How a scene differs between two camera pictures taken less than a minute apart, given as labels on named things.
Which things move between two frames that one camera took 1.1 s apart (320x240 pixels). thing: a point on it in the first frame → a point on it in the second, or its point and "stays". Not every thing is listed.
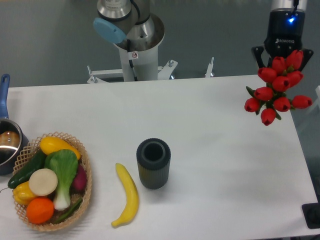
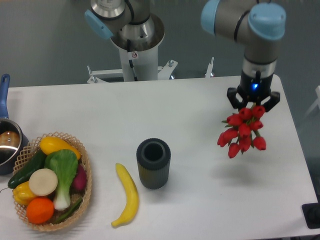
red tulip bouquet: x=276 y=97 → x=240 y=134
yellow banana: x=133 y=195 stays
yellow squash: x=49 y=145 stays
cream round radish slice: x=43 y=182 stays
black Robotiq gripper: x=285 y=35 → x=256 y=89
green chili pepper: x=69 y=212 stays
